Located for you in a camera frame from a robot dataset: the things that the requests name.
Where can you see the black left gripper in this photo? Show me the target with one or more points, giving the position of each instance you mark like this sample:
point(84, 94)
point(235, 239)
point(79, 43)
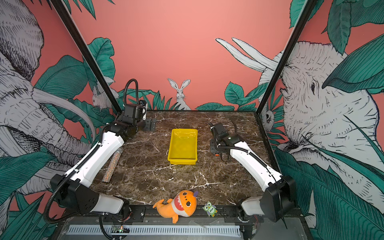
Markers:
point(149, 126)

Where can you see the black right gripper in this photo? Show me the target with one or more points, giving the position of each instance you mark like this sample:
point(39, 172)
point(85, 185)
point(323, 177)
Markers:
point(212, 146)

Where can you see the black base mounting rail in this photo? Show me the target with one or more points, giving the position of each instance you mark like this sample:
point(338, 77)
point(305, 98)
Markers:
point(231, 214)

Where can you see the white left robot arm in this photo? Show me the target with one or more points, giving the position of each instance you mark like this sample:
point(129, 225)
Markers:
point(72, 189)

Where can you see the yellow plastic bin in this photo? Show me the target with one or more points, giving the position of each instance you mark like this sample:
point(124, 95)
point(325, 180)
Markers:
point(183, 148)

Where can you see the black corner post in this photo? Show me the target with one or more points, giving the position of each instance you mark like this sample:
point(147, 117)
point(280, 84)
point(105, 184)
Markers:
point(303, 18)
point(66, 18)

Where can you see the black right corner post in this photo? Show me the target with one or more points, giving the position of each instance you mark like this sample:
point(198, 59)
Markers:
point(303, 18)

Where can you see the small green owl toy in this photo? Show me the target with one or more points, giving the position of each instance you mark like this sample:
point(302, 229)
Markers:
point(210, 209)

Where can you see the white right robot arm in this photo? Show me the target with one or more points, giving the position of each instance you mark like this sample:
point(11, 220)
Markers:
point(279, 191)

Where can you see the orange shark plush toy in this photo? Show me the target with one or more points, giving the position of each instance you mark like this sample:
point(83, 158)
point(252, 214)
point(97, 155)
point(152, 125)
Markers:
point(183, 204)

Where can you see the white slotted cable duct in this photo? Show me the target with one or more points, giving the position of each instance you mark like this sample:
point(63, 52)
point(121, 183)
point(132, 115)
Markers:
point(141, 230)

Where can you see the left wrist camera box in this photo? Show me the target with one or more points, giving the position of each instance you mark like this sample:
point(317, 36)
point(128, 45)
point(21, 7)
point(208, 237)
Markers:
point(134, 113)

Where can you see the black left corner post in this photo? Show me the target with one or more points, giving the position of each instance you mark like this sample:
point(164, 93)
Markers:
point(66, 18)

